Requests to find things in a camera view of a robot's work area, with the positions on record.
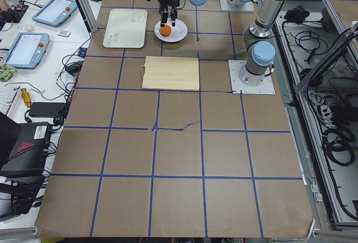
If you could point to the white ceramic plate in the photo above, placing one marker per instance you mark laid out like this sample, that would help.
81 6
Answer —
178 33

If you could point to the white keyboard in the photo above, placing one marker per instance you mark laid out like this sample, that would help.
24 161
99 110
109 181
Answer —
9 97

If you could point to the orange fruit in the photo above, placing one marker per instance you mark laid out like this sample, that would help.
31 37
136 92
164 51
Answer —
165 31

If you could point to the cream bear tray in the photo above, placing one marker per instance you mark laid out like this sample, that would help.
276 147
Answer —
125 29

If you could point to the aluminium frame post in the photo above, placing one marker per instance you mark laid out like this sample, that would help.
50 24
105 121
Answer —
87 15

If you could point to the yellow cylindrical tool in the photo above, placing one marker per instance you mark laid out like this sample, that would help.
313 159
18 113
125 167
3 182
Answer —
26 97

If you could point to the black power adapter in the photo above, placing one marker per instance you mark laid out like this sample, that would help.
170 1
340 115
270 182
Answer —
46 109

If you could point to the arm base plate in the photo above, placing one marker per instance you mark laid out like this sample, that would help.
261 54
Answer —
242 82
236 6

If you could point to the bamboo cutting board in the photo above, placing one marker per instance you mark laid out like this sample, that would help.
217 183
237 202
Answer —
171 73

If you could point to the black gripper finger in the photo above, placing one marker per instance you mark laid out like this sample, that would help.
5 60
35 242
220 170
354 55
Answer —
164 18
173 16

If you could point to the metal cable tray frame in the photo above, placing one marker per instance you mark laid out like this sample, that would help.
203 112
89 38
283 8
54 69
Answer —
318 41

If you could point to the lower blue teach pendant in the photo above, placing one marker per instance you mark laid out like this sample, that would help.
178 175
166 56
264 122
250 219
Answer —
27 50

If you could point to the blue teach pendant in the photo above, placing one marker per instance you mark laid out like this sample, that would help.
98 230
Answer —
55 12
27 50

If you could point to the black computer box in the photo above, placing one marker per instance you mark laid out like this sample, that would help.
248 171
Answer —
23 147

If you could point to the upper blue teach pendant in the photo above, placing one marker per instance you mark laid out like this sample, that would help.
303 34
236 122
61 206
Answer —
55 12

